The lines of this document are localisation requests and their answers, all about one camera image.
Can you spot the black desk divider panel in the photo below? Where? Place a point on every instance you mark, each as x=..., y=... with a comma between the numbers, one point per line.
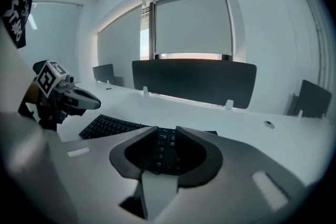
x=103, y=73
x=312, y=99
x=194, y=81

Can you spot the white vertical pipe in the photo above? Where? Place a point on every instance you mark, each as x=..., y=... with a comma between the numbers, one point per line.
x=322, y=42

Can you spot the dark window frame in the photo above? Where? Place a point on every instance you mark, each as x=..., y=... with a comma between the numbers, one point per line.
x=151, y=34

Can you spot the frosted glass partition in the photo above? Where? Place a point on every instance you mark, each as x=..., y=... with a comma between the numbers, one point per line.
x=57, y=39

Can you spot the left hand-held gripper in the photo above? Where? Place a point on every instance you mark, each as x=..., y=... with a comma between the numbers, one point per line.
x=48, y=78

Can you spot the grey roller blind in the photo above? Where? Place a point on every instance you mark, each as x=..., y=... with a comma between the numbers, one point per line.
x=193, y=23
x=118, y=44

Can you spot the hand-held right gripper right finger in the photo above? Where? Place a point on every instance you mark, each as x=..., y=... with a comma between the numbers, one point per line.
x=236, y=178

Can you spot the black star print t-shirt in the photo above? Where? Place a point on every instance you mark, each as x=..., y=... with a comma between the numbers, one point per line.
x=19, y=15

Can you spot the black keyboard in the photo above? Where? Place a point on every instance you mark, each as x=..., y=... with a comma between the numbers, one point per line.
x=110, y=126

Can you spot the person's left forearm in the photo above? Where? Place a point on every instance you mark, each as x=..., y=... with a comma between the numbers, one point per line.
x=32, y=91

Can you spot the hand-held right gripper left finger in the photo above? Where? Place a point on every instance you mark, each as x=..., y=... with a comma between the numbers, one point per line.
x=92, y=181

